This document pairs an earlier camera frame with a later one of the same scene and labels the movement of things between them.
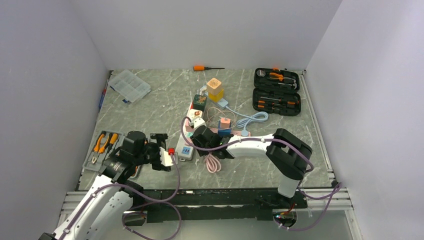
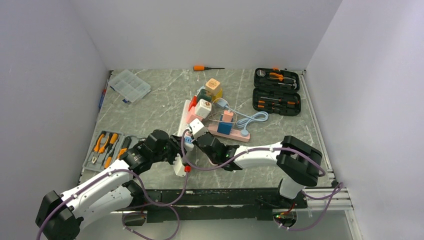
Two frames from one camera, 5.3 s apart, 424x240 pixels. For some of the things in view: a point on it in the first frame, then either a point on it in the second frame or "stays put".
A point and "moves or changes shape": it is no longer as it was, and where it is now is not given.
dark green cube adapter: x=199 y=102 → x=204 y=94
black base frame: x=165 y=206 stays put
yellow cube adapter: x=216 y=98 stays put
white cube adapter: x=195 y=113 → x=203 y=108
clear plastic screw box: x=130 y=86 stays put
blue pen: x=101 y=100 stays put
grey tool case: x=107 y=142 stays put
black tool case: x=275 y=91 stays put
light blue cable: x=258 y=116 stays put
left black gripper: x=161 y=142 → x=175 y=143
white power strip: x=184 y=151 moves or changes shape
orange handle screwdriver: x=203 y=68 stays put
